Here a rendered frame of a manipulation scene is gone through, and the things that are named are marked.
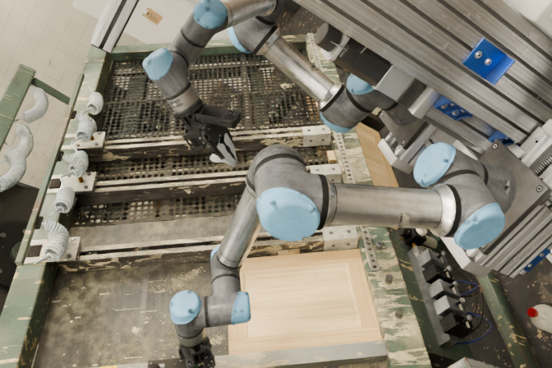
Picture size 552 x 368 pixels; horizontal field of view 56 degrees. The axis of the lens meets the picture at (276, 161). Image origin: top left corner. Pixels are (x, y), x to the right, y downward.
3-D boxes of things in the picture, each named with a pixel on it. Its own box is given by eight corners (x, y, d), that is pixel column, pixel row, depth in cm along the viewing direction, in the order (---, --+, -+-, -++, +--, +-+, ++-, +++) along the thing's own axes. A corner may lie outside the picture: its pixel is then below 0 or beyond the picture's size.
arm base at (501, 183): (494, 155, 135) (469, 141, 131) (528, 190, 123) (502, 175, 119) (455, 197, 141) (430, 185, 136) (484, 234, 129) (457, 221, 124)
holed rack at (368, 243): (379, 270, 179) (379, 269, 178) (371, 270, 179) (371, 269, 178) (312, 34, 299) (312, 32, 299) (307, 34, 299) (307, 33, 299)
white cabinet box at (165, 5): (282, 55, 553) (98, -50, 462) (254, 98, 575) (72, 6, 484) (272, 35, 603) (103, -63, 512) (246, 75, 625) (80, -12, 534)
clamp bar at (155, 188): (341, 189, 214) (346, 145, 198) (50, 211, 208) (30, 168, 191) (337, 172, 222) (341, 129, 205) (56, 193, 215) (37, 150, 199)
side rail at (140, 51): (305, 57, 301) (306, 41, 293) (115, 70, 294) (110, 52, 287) (304, 50, 306) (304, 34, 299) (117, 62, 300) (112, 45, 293)
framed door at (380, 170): (419, 252, 251) (422, 250, 250) (333, 216, 227) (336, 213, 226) (376, 134, 317) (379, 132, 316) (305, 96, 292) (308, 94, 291)
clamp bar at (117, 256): (357, 253, 190) (364, 210, 174) (29, 281, 183) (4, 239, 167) (352, 232, 197) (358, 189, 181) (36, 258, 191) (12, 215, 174)
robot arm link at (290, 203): (491, 171, 118) (258, 150, 105) (522, 218, 106) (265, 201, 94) (468, 208, 125) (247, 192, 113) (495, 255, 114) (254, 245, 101)
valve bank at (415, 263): (510, 347, 161) (460, 329, 151) (476, 366, 169) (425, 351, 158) (455, 224, 198) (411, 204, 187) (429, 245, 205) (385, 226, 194)
